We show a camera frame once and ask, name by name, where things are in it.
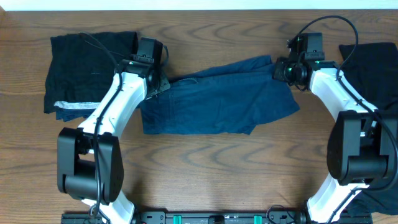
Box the blue denim shorts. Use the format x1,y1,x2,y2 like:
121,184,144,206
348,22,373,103
140,55,300,134

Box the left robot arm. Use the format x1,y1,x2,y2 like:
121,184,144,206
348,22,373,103
57,37,170,224

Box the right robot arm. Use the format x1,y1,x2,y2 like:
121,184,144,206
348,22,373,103
272,33,397,223

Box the black garment pile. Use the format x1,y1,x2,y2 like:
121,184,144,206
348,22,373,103
343,42,397,215

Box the folded black shorts white trim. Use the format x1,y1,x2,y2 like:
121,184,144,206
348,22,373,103
44,31,138,122

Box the black mounting rail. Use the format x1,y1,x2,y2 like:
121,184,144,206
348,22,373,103
60,210,373,224

